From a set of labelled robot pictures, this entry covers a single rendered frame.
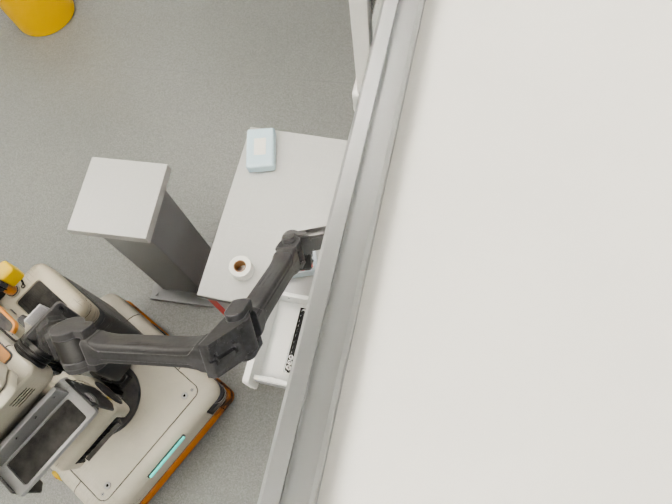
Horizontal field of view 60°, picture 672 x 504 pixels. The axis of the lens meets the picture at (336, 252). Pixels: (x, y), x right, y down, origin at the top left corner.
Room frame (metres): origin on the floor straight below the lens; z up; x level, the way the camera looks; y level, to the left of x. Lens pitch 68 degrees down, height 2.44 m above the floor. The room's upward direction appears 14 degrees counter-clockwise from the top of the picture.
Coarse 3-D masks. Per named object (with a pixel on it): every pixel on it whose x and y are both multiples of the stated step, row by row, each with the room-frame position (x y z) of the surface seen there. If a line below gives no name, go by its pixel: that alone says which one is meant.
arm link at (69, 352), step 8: (48, 336) 0.45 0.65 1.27; (48, 344) 0.43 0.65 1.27; (56, 344) 0.42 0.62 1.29; (64, 344) 0.42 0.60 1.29; (72, 344) 0.41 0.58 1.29; (56, 352) 0.43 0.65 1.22; (64, 352) 0.40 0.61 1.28; (72, 352) 0.40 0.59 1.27; (80, 352) 0.40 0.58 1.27; (64, 360) 0.39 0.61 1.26; (72, 360) 0.39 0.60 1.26; (80, 360) 0.38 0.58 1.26
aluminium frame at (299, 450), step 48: (384, 0) 0.43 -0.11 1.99; (384, 48) 0.37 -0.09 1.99; (384, 96) 0.32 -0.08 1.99; (384, 144) 0.27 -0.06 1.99; (336, 192) 0.24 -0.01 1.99; (336, 240) 0.19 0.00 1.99; (336, 288) 0.15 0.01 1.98; (336, 336) 0.11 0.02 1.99; (288, 384) 0.09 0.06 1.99; (336, 384) 0.08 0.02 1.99; (288, 432) 0.05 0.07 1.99; (288, 480) 0.02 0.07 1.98
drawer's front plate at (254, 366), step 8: (272, 312) 0.51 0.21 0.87; (272, 320) 0.49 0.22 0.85; (264, 336) 0.44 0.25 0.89; (264, 344) 0.43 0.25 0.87; (264, 352) 0.41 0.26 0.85; (256, 360) 0.38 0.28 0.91; (248, 368) 0.36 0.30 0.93; (256, 368) 0.36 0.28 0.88; (248, 376) 0.34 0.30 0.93; (248, 384) 0.32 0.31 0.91; (256, 384) 0.33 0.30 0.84
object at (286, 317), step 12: (288, 300) 0.54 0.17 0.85; (300, 300) 0.52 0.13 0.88; (276, 312) 0.52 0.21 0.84; (288, 312) 0.51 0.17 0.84; (276, 324) 0.48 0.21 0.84; (288, 324) 0.47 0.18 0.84; (276, 336) 0.45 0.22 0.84; (288, 336) 0.44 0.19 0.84; (276, 348) 0.42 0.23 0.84; (288, 348) 0.41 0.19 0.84; (264, 360) 0.39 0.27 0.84; (276, 360) 0.38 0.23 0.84; (264, 372) 0.36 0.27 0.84; (276, 372) 0.35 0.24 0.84; (276, 384) 0.31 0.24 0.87
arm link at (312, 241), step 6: (312, 228) 0.67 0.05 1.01; (318, 228) 0.66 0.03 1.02; (324, 228) 0.65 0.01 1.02; (288, 234) 0.64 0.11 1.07; (294, 234) 0.63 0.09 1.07; (306, 234) 0.65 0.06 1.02; (312, 234) 0.64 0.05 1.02; (318, 234) 0.64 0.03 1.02; (282, 240) 0.62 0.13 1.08; (288, 240) 0.61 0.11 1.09; (294, 240) 0.61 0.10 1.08; (306, 240) 0.63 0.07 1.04; (312, 240) 0.62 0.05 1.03; (318, 240) 0.62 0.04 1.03; (306, 246) 0.61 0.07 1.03; (312, 246) 0.61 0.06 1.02; (318, 246) 0.61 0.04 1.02; (306, 252) 0.60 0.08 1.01; (312, 252) 0.60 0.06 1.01
